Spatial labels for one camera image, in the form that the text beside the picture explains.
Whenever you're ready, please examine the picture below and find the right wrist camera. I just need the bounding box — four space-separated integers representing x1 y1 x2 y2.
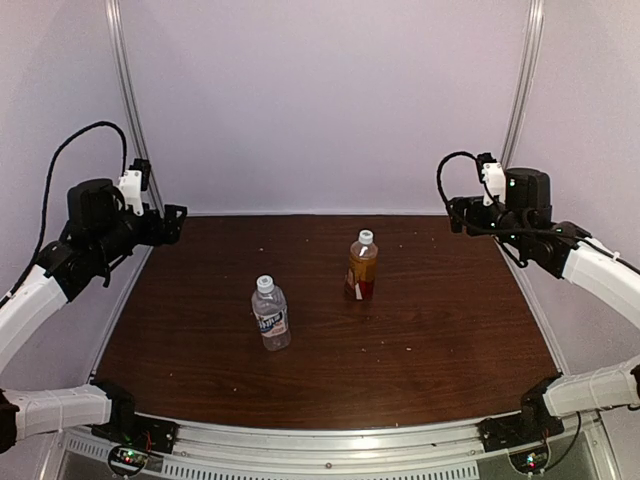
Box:
476 153 506 207

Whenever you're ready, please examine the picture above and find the circuit board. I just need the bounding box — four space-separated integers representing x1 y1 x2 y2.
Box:
107 446 149 476
509 447 550 475

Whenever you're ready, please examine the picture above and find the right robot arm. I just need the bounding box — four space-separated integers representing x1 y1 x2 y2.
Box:
444 163 639 442

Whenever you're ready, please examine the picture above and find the left black braided cable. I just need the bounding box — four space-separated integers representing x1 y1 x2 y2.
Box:
9 120 129 296

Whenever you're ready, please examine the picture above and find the right aluminium frame post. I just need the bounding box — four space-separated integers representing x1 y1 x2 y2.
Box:
501 0 545 168

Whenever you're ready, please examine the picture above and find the left aluminium frame post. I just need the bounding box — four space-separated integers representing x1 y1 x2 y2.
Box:
103 0 164 216

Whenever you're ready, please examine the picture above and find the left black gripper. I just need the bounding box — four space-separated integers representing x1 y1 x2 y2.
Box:
91 202 187 265

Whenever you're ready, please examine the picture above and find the aluminium frame post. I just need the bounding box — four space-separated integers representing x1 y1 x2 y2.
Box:
501 0 545 168
103 0 164 216

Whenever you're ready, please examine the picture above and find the clear water bottle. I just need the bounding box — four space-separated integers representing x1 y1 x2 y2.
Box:
251 281 291 352

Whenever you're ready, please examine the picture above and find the left circuit board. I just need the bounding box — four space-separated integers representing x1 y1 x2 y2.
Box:
107 446 149 476

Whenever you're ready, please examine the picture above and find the right black braided cable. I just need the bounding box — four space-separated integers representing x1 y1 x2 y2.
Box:
435 151 576 269

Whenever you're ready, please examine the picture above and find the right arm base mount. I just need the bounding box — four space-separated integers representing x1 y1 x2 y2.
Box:
477 375 564 452

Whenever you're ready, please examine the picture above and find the white tea bottle cap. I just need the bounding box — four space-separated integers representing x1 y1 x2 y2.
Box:
358 229 374 245

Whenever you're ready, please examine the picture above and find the white water bottle cap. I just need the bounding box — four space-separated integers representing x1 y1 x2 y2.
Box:
256 275 275 294

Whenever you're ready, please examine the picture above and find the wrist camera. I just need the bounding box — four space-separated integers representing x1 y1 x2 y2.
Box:
476 153 506 207
117 158 151 216

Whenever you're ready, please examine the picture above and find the brown tea bottle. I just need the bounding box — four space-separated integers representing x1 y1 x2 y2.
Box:
345 238 379 301

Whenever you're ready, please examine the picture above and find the black braided cable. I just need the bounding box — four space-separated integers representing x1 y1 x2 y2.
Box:
435 151 576 269
9 120 129 296

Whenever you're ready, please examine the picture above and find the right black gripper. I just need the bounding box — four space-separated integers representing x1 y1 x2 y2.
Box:
446 195 530 251

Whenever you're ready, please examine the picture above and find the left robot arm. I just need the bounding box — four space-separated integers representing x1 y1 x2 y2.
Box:
1 172 188 451

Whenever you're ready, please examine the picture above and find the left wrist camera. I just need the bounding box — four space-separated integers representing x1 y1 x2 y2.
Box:
117 158 151 216

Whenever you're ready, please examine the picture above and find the front aluminium rail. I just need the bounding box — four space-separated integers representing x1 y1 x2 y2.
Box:
49 407 614 480

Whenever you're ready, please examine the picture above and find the right circuit board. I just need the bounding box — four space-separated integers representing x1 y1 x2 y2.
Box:
509 447 550 475

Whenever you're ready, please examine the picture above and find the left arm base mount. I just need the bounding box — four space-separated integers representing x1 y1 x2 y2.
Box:
90 380 178 454

